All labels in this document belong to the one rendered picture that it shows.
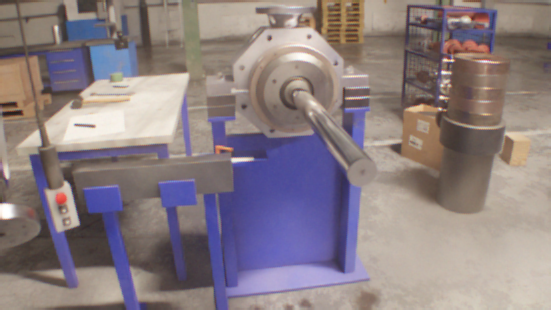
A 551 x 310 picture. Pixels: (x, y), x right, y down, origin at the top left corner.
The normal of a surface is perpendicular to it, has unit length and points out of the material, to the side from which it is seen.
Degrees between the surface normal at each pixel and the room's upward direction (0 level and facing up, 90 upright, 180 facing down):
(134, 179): 90
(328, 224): 90
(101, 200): 90
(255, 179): 90
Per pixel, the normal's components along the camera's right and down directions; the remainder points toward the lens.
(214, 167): 0.15, 0.37
